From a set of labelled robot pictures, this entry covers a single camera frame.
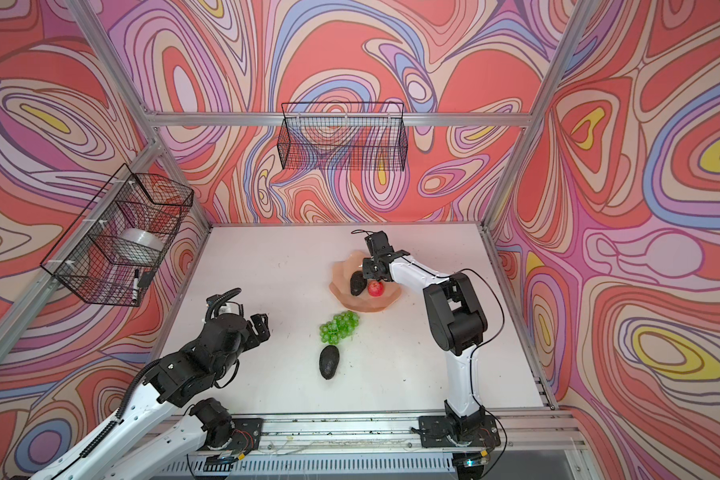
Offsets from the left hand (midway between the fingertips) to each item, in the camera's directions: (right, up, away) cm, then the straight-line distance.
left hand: (261, 321), depth 76 cm
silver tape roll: (-29, +22, -3) cm, 36 cm away
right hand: (+31, +11, +24) cm, 40 cm away
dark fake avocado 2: (+25, +8, +22) cm, 34 cm away
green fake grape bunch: (+20, -4, +11) cm, 23 cm away
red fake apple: (+30, +6, +19) cm, 37 cm away
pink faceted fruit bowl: (+19, +7, +22) cm, 30 cm away
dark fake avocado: (+17, -12, +5) cm, 21 cm away
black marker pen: (-29, +10, -4) cm, 31 cm away
